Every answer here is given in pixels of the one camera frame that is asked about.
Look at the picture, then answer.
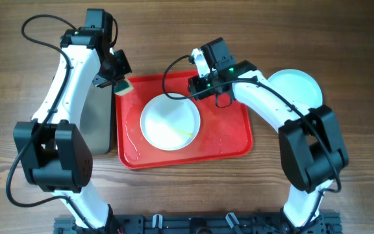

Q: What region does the green yellow sponge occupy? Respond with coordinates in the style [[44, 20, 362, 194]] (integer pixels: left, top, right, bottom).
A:
[[114, 78, 133, 96]]

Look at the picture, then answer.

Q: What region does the white plate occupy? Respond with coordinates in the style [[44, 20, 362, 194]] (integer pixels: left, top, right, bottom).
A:
[[140, 93, 201, 151]]

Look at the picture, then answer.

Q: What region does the light blue plate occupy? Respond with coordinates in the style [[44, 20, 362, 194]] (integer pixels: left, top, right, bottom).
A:
[[268, 69, 323, 108]]

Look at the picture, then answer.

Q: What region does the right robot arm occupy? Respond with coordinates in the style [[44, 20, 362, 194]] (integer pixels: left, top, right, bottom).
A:
[[188, 38, 349, 232]]

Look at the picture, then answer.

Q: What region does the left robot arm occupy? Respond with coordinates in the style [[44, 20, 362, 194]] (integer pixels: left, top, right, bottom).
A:
[[13, 8, 132, 233]]

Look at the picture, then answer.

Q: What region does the red plastic tray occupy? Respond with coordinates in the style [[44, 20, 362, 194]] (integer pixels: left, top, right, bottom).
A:
[[116, 70, 253, 170]]

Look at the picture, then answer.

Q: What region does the black metal tray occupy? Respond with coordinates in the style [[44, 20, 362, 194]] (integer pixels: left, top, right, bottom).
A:
[[79, 85, 113, 155]]

